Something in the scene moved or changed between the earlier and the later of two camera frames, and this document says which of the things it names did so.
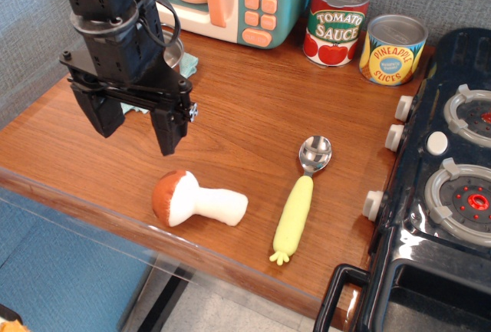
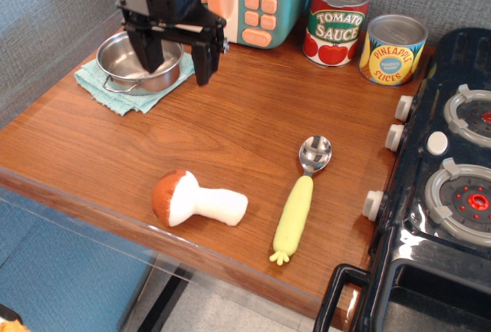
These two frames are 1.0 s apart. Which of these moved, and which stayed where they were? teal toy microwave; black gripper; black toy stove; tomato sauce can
Moved: black gripper
Stayed: teal toy microwave; black toy stove; tomato sauce can
